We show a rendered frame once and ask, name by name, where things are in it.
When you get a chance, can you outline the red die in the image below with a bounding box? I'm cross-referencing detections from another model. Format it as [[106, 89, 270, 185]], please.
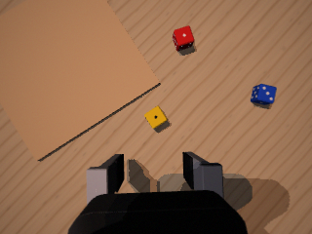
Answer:
[[173, 26, 194, 51]]

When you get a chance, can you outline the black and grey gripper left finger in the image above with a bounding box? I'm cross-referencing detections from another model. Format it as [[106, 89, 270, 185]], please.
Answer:
[[87, 154, 125, 205]]

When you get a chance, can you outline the yellow die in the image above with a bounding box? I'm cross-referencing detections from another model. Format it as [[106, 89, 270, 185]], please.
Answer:
[[144, 106, 167, 129]]

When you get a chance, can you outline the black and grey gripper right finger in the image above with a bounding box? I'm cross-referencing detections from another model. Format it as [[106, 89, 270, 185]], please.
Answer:
[[182, 152, 224, 199]]

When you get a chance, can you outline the blue die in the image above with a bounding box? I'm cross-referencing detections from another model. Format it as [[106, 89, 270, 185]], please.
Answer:
[[251, 84, 277, 105]]

